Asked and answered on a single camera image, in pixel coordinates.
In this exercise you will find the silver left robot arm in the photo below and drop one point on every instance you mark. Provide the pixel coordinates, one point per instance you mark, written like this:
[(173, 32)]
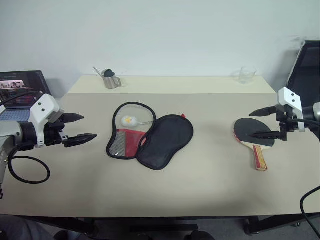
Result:
[(10, 131)]

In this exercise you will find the clear glass cup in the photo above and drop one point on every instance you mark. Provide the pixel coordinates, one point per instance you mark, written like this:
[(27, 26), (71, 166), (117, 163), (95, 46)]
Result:
[(246, 75)]

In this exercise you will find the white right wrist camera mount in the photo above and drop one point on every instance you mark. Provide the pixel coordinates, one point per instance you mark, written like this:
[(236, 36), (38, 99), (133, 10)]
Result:
[(287, 96)]

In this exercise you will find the black mesh office chair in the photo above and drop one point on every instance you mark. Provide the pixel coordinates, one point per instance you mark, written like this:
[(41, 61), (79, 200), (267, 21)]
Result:
[(307, 67)]

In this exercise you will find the grey rounded bulk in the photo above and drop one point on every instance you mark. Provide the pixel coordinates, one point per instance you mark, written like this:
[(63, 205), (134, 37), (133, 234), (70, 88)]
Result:
[(22, 228)]

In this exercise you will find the black table frame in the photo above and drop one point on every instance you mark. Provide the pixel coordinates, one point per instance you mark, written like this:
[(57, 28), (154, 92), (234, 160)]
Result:
[(255, 225)]

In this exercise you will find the dark rounded shape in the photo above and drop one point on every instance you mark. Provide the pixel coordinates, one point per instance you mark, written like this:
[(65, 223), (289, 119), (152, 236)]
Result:
[(63, 235), (201, 235)]

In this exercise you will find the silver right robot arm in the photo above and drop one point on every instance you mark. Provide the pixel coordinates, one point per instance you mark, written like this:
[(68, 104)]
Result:
[(317, 111)]

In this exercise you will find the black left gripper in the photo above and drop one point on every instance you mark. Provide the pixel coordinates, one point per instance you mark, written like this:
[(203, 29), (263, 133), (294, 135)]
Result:
[(53, 135)]

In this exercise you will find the thin metal stick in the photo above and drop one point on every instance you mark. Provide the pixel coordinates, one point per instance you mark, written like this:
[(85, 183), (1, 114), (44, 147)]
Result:
[(98, 71)]

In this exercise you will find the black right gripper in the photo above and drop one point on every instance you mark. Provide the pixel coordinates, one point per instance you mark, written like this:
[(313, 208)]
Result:
[(286, 120)]

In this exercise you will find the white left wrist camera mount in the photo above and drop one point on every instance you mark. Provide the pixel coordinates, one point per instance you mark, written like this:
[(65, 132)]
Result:
[(42, 107)]

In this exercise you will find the black red paddle case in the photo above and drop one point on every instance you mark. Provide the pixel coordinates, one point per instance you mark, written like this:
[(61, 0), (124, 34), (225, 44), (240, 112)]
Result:
[(165, 142)]

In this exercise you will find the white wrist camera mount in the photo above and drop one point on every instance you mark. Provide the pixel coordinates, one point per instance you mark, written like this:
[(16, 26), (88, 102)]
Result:
[(287, 96), (42, 107)]

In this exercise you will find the black rounded object in cup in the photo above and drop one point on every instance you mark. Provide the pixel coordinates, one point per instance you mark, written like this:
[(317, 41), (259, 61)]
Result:
[(109, 73)]

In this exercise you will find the open laptop computer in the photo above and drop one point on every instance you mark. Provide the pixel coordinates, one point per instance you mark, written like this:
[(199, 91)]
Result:
[(20, 87)]

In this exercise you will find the table tennis paddle black rubber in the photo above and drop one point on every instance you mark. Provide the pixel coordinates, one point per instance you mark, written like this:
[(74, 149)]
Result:
[(250, 127)]

